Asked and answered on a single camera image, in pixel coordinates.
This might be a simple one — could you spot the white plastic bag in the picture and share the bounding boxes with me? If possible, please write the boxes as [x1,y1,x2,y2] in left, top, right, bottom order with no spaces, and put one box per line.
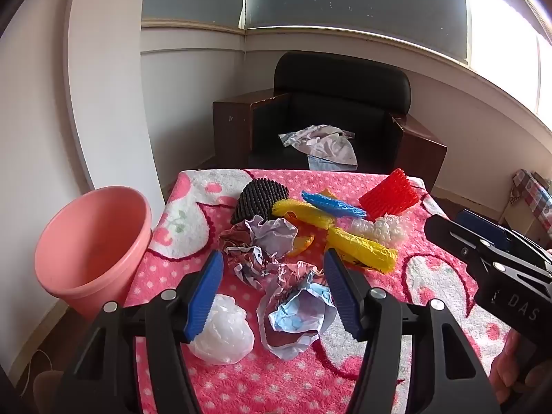
[188,293,255,366]

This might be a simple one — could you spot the grey paper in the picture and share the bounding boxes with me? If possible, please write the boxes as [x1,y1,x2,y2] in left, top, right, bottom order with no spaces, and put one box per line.
[245,218,299,260]

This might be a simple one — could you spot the yellow foam net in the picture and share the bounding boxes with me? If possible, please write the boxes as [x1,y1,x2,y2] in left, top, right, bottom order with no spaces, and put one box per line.
[272,198,337,229]
[325,226,400,273]

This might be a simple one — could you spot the white cable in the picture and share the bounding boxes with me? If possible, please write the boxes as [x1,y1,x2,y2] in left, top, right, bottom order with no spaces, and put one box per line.
[23,349,52,393]

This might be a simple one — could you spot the red foam net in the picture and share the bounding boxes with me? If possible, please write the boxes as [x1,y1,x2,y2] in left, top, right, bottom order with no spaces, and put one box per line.
[359,167,421,218]

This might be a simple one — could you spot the clear bubble wrap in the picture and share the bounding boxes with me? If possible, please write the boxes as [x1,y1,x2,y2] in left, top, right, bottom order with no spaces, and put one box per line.
[349,213,408,248]

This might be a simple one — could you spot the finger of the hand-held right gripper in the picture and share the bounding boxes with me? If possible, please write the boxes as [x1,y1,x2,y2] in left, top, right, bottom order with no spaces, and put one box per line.
[425,214,552,285]
[458,209,552,268]

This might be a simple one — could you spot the white floral cloth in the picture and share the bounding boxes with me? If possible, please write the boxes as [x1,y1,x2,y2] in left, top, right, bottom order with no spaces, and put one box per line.
[278,125,358,171]

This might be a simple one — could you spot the light blue cloth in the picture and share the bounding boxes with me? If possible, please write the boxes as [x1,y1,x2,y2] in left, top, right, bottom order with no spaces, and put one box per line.
[308,156,346,172]

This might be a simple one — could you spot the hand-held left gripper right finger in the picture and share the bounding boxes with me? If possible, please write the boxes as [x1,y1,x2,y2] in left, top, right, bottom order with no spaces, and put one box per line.
[323,248,501,414]

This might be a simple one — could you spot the pink printed blanket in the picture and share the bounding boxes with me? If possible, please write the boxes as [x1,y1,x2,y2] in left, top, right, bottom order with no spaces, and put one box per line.
[123,168,514,414]

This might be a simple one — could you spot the printed paper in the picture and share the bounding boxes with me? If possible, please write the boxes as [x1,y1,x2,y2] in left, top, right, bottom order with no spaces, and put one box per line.
[220,225,281,289]

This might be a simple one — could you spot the pink plastic bucket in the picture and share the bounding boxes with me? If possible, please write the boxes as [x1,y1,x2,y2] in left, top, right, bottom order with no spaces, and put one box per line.
[34,186,154,320]

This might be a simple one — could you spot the black leather armchair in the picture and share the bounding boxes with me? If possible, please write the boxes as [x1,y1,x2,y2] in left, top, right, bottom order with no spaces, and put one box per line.
[212,52,448,195]

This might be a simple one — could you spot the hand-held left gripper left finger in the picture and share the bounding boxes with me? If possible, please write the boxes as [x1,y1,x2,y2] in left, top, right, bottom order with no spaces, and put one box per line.
[60,250,225,414]

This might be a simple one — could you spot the blue foam net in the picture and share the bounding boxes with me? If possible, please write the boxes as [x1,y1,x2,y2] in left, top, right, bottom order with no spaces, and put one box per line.
[301,190,367,220]

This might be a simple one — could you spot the blue pink paper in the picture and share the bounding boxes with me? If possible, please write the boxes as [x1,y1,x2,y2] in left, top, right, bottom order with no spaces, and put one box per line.
[256,261,339,361]

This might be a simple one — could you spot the checkered storage box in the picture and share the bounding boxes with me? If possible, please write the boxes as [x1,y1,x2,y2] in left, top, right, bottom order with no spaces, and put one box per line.
[511,169,552,234]

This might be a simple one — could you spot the black foam net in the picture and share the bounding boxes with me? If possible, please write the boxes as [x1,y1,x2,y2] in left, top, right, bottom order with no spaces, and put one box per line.
[230,178,290,225]

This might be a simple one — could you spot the person's right hand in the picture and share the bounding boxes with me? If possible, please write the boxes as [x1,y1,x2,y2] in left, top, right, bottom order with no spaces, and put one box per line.
[489,332,532,404]

